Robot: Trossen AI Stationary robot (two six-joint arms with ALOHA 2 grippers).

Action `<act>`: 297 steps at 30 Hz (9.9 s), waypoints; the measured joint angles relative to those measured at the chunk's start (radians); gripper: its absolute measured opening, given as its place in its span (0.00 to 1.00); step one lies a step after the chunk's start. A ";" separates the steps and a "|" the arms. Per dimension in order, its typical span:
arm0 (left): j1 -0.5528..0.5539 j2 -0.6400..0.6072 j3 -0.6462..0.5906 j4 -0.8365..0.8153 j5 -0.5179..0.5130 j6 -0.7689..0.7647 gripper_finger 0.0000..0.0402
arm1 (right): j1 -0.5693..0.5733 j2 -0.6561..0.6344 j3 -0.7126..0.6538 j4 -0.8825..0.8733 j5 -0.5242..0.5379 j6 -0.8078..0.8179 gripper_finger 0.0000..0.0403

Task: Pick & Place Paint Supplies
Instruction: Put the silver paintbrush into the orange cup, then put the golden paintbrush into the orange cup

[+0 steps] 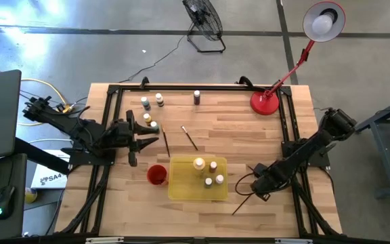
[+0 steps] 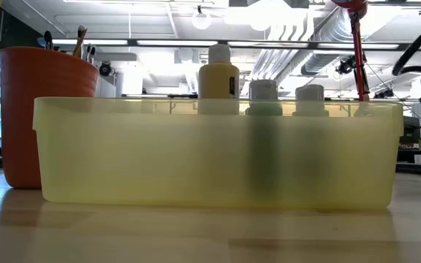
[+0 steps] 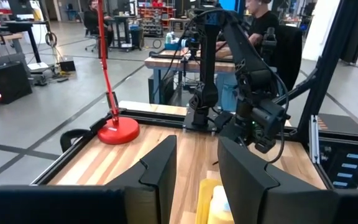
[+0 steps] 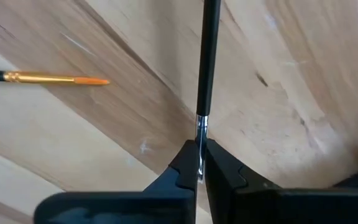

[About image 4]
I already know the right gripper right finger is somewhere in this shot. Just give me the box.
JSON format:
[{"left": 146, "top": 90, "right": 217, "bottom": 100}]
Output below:
[{"left": 204, "top": 138, "right": 280, "bottom": 224}]

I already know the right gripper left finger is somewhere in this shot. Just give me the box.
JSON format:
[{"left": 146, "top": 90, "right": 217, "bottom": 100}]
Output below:
[{"left": 144, "top": 139, "right": 198, "bottom": 224}]

